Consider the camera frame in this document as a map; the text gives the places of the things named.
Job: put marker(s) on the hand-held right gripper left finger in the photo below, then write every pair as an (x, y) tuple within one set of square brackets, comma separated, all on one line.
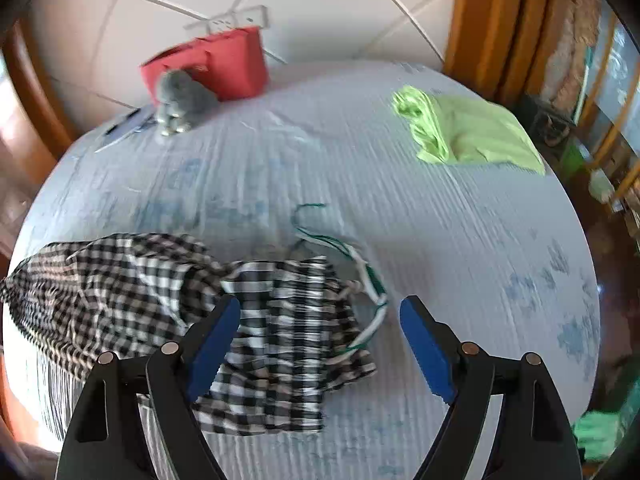
[(215, 350)]

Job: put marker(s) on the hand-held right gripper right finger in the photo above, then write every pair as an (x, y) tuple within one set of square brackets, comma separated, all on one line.
[(425, 350)]

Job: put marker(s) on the black white checkered pants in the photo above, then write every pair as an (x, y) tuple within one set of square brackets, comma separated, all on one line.
[(125, 285)]

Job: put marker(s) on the green cloth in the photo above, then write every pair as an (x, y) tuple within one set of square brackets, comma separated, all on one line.
[(597, 435)]

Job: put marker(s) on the light green garment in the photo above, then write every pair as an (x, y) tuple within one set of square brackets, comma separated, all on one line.
[(475, 135)]

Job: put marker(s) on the white notebook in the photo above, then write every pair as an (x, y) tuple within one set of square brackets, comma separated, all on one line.
[(127, 132)]

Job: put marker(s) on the green box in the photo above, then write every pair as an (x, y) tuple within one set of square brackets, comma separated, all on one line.
[(576, 161)]

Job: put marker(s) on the black pen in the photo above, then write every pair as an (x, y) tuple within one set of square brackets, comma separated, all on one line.
[(122, 124)]

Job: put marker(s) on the grey plush rabbit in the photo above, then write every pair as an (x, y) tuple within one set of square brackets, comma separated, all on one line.
[(182, 100)]

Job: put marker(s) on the dark basket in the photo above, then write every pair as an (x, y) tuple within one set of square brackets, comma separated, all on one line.
[(552, 122)]

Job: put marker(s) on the red paper bag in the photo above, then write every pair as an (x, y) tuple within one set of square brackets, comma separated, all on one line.
[(230, 65)]

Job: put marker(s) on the wooden frame post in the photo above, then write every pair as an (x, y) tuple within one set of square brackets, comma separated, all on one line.
[(500, 25), (35, 90)]

